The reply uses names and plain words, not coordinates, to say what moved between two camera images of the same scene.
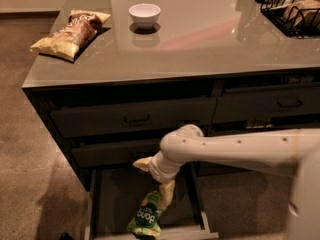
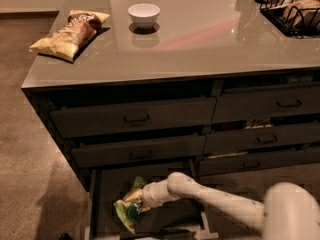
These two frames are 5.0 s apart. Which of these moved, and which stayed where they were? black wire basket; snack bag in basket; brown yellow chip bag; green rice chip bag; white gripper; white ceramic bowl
Moved: green rice chip bag; white gripper
Stayed: snack bag in basket; white ceramic bowl; brown yellow chip bag; black wire basket
